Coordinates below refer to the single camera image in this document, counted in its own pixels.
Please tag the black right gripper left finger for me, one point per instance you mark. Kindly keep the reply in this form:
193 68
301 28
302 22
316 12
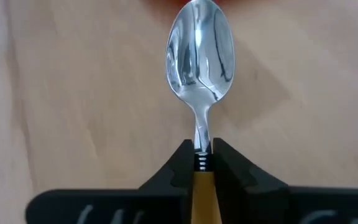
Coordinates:
154 199

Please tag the red plastic tray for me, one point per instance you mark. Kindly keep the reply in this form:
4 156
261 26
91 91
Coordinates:
172 1

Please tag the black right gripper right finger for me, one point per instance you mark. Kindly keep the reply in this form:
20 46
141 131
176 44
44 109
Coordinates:
259 202

